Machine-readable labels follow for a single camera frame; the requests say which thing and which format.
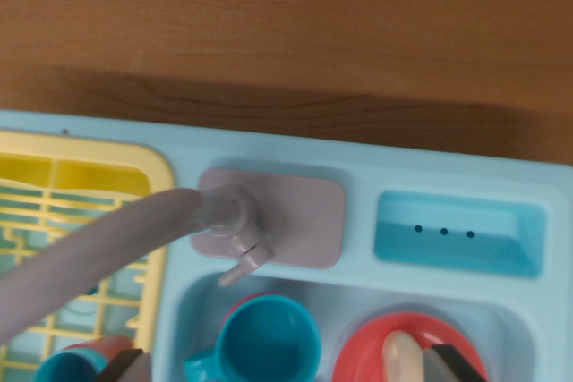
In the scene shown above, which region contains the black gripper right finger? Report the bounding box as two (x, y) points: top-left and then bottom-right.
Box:
(420, 343), (487, 382)

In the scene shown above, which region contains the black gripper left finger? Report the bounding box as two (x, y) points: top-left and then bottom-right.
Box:
(93, 348), (153, 382)

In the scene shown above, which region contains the cream toy detergent bottle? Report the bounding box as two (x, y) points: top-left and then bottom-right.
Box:
(381, 330), (426, 382)

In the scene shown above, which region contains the light blue toy sink unit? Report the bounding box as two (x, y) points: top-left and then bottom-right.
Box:
(0, 108), (573, 382)

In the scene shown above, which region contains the coral toy plate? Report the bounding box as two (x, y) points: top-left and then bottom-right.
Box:
(330, 313), (489, 382)

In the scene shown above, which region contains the grey toy faucet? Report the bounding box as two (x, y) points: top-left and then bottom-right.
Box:
(0, 166), (348, 347)

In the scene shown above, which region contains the yellow plastic dish rack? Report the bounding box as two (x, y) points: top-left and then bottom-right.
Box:
(0, 130), (175, 382)

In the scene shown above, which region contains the teal toy cup with handle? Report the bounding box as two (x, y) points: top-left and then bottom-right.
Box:
(184, 294), (322, 382)

